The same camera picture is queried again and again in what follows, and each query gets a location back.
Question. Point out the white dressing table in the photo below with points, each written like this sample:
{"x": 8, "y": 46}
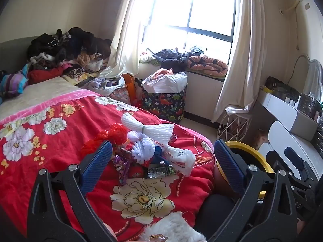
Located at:
{"x": 280, "y": 108}

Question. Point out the yellow small item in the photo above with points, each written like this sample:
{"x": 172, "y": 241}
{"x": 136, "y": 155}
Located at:
{"x": 267, "y": 89}

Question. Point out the grey headboard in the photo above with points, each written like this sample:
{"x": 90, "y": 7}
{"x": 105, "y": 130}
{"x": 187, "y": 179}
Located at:
{"x": 15, "y": 50}

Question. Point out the wavy framed mirror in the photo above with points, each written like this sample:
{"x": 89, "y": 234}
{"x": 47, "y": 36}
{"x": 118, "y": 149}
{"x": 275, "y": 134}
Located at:
{"x": 315, "y": 75}

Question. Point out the pink orange cloth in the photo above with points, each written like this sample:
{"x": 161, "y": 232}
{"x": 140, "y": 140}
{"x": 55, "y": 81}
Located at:
{"x": 162, "y": 73}

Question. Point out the purple brown snack wrapper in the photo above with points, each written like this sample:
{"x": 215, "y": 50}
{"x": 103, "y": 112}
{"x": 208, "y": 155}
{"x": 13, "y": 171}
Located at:
{"x": 121, "y": 167}

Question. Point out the yellow-rimmed black trash bin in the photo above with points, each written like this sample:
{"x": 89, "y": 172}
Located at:
{"x": 249, "y": 147}

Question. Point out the white plastic bag liner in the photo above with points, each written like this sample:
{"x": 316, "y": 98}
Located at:
{"x": 166, "y": 83}

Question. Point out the white printed plastic bag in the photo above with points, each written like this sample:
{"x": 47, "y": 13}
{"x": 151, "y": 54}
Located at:
{"x": 181, "y": 158}

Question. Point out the dinosaur print laundry basket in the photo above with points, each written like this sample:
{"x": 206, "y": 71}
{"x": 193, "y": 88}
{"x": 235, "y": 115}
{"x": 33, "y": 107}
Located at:
{"x": 164, "y": 105}

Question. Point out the dark blue jacket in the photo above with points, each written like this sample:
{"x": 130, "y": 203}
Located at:
{"x": 171, "y": 59}

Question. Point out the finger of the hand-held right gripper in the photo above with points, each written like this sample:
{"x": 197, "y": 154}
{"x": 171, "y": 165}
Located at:
{"x": 294, "y": 157}
{"x": 273, "y": 157}

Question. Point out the red plastic bag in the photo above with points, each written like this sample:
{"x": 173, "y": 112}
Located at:
{"x": 117, "y": 133}

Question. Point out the orange plastic packet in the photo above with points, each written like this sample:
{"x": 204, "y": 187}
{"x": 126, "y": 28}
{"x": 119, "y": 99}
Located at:
{"x": 260, "y": 141}

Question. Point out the black framed window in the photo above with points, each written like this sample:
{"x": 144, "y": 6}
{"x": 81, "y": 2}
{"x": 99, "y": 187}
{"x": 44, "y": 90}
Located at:
{"x": 209, "y": 7}

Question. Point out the floral fabric bag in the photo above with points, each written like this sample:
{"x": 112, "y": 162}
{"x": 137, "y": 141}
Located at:
{"x": 119, "y": 94}

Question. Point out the white fluffy cuff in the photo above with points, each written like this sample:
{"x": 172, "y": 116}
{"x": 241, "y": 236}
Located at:
{"x": 171, "y": 226}

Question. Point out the orange bag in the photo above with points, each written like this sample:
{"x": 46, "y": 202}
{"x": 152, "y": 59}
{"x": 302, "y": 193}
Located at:
{"x": 130, "y": 85}

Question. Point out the pile of dark clothes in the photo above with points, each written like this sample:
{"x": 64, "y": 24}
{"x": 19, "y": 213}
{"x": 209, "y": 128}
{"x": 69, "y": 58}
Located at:
{"x": 73, "y": 42}

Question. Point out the lavender white clothes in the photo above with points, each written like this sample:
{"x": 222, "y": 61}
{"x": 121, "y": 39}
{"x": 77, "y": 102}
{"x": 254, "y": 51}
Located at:
{"x": 103, "y": 84}

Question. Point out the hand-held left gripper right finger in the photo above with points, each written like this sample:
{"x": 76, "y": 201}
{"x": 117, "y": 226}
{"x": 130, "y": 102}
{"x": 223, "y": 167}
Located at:
{"x": 228, "y": 167}

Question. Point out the person's left hand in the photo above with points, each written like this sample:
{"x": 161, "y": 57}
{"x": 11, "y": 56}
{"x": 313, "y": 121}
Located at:
{"x": 157, "y": 238}

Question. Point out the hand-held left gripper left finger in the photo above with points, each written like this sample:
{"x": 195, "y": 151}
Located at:
{"x": 97, "y": 167}

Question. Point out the black drawer organiser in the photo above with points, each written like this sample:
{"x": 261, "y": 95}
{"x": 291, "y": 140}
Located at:
{"x": 318, "y": 138}

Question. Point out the white foam net sleeve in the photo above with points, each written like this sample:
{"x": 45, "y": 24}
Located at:
{"x": 151, "y": 128}

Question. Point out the red floral blanket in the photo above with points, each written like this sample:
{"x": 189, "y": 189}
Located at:
{"x": 50, "y": 156}

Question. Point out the clear cosmetics organiser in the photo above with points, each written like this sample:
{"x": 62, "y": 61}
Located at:
{"x": 310, "y": 105}

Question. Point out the cream curtain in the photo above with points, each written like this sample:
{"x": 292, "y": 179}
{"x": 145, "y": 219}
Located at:
{"x": 242, "y": 68}
{"x": 126, "y": 42}

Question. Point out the white wall switch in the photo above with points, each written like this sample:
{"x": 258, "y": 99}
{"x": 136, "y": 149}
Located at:
{"x": 307, "y": 6}

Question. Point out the red cloth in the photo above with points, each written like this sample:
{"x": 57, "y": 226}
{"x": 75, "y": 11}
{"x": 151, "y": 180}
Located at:
{"x": 45, "y": 74}

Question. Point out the person's black trouser leg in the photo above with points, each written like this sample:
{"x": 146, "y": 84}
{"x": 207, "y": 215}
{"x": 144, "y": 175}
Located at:
{"x": 214, "y": 216}

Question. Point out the cream air conditioner pipe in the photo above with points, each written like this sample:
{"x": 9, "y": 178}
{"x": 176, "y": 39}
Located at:
{"x": 290, "y": 8}

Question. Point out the orange patterned folded blanket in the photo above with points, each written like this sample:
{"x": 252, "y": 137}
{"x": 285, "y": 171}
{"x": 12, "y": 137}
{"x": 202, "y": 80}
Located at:
{"x": 207, "y": 65}

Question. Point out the white rounded chair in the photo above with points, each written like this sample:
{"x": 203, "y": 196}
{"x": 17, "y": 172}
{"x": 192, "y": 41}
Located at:
{"x": 280, "y": 131}

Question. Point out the dark silver foil wrapper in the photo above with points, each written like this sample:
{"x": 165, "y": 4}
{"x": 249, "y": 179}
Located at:
{"x": 161, "y": 171}

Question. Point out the dark patterned bag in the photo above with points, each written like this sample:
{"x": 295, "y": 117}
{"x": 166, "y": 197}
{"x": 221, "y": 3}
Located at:
{"x": 282, "y": 85}

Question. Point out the beige bed sheet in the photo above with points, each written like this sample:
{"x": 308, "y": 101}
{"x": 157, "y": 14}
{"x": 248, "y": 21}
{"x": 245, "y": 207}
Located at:
{"x": 32, "y": 95}

